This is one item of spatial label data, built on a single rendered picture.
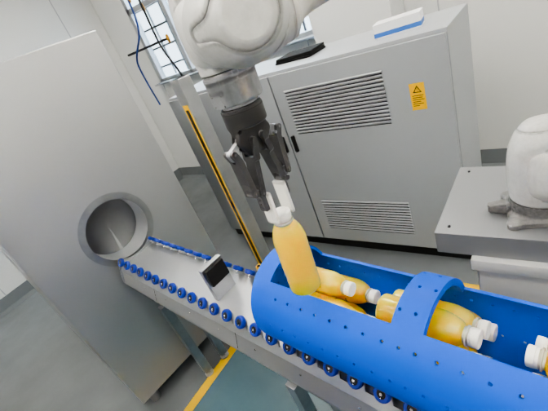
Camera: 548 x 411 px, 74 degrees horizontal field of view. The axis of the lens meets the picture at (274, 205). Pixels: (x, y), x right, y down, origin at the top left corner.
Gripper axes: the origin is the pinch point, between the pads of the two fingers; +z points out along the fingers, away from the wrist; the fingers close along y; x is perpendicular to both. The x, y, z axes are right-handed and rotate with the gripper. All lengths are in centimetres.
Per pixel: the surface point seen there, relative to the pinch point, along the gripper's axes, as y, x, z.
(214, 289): -6, -61, 51
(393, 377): 3.9, 19.6, 36.2
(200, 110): -41, -75, -9
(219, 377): -7, -122, 149
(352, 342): 2.5, 10.4, 32.4
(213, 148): -40, -75, 7
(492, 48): -273, -35, 41
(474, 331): -9.2, 30.6, 31.3
